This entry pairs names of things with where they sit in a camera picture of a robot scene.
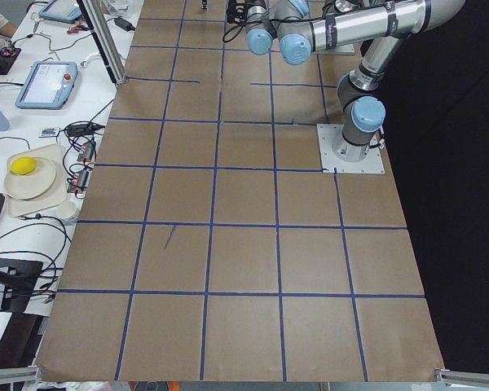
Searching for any white paper cup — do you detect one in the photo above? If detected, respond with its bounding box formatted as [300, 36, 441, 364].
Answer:
[55, 201, 80, 223]

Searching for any cream tray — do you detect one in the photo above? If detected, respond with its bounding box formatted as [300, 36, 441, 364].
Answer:
[6, 143, 67, 217]

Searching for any black power adapter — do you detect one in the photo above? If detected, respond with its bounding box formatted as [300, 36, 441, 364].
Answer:
[113, 17, 135, 32]

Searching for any cream plate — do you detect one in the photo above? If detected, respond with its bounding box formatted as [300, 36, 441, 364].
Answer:
[4, 157, 56, 200]

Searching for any blue teach pendant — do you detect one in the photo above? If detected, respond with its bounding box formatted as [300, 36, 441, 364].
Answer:
[38, 0, 82, 24]
[15, 61, 78, 110]

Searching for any yellow lemon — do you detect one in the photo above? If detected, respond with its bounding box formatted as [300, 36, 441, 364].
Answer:
[10, 156, 37, 176]

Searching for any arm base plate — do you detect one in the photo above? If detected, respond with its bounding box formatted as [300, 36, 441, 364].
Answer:
[314, 43, 355, 56]
[316, 124, 385, 174]

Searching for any aluminium frame post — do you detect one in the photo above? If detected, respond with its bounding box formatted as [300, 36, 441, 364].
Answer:
[77, 0, 126, 86]

